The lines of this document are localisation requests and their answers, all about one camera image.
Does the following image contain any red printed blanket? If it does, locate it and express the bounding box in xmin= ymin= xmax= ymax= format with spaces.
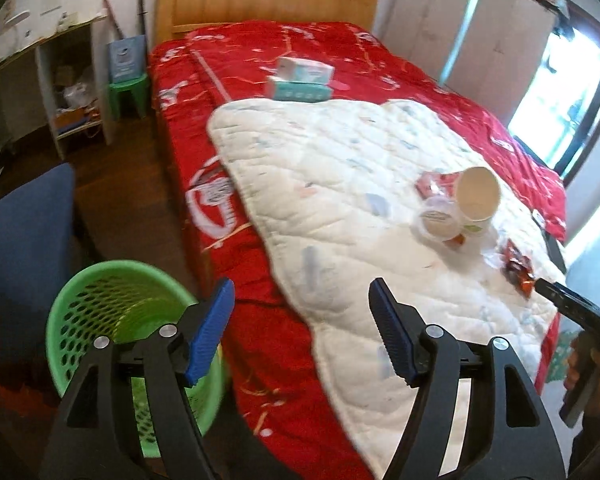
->
xmin=147 ymin=20 xmax=568 ymax=480

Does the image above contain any white tissue pack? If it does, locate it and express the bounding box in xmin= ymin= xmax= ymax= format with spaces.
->
xmin=275 ymin=56 xmax=336 ymax=83

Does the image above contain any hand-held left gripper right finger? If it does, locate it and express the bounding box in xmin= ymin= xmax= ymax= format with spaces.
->
xmin=369 ymin=276 xmax=567 ymax=480

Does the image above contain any dark red snack wrapper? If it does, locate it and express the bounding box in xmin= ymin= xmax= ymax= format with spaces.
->
xmin=500 ymin=239 xmax=538 ymax=296

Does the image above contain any window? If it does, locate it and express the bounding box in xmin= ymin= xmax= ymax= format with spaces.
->
xmin=507 ymin=5 xmax=600 ymax=186

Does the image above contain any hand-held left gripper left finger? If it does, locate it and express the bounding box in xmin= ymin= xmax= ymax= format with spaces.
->
xmin=39 ymin=277 xmax=237 ymax=480

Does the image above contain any white paper cup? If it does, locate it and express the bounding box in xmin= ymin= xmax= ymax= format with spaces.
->
xmin=454 ymin=166 xmax=502 ymax=236

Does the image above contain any wooden bed headboard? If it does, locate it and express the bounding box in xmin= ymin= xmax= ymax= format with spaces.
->
xmin=155 ymin=0 xmax=378 ymax=46

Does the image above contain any white quilted blanket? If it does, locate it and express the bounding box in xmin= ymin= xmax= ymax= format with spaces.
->
xmin=207 ymin=97 xmax=561 ymax=480

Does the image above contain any beige wardrobe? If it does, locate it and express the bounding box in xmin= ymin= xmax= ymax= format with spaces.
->
xmin=382 ymin=0 xmax=561 ymax=126

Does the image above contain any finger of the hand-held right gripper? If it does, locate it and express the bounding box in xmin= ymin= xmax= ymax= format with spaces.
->
xmin=535 ymin=277 xmax=600 ymax=356

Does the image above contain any green plastic stool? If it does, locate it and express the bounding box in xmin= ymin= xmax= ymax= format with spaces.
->
xmin=107 ymin=74 xmax=150 ymax=120

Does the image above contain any white desk shelf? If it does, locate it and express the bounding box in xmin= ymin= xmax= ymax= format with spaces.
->
xmin=0 ymin=10 xmax=115 ymax=161

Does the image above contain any dark blue chair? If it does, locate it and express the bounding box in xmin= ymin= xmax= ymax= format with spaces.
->
xmin=0 ymin=162 xmax=88 ymax=376

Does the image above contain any green plastic waste basket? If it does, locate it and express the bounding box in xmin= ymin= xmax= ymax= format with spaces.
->
xmin=46 ymin=259 xmax=231 ymax=461

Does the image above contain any blue box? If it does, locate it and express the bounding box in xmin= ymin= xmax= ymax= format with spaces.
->
xmin=107 ymin=35 xmax=147 ymax=83

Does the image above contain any small lidded plastic cup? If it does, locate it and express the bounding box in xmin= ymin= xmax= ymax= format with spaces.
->
xmin=417 ymin=196 xmax=463 ymax=243

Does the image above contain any teal tissue pack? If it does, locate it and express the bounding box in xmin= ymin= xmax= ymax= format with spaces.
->
xmin=266 ymin=76 xmax=333 ymax=102

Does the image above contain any person's right hand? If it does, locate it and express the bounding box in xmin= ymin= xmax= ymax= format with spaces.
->
xmin=564 ymin=334 xmax=597 ymax=392

